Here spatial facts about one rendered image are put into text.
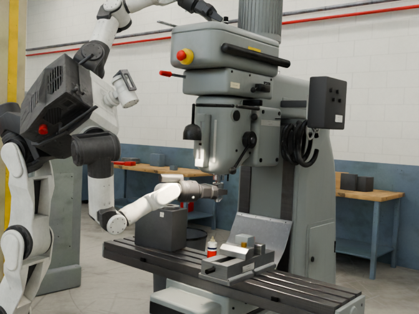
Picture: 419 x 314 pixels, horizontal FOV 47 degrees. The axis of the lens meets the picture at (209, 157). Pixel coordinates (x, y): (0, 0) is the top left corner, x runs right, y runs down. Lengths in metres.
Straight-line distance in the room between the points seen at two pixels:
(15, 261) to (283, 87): 1.33
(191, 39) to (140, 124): 6.78
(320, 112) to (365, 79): 4.30
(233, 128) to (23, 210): 0.88
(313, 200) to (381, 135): 3.86
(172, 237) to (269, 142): 0.61
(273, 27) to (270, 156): 0.56
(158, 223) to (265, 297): 0.67
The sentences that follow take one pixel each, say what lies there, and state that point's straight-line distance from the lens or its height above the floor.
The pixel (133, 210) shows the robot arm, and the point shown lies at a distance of 1.83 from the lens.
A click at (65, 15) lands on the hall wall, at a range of 10.72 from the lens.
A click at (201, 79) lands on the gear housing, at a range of 1.92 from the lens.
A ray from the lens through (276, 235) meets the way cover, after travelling 2.27.
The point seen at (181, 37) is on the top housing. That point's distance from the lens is 1.90.
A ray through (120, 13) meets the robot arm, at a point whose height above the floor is 1.96.
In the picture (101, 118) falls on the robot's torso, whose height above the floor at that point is 1.51.
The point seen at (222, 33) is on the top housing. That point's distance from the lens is 1.82.
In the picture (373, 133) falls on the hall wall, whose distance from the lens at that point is 6.17.
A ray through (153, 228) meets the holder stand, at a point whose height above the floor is 1.02.
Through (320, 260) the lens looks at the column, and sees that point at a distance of 2.46.
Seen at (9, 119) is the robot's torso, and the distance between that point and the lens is 2.02.
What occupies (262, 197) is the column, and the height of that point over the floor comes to 1.17.
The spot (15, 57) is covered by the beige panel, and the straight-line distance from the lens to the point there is 3.38.
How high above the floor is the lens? 1.48
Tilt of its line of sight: 3 degrees down
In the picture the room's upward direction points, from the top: 3 degrees clockwise
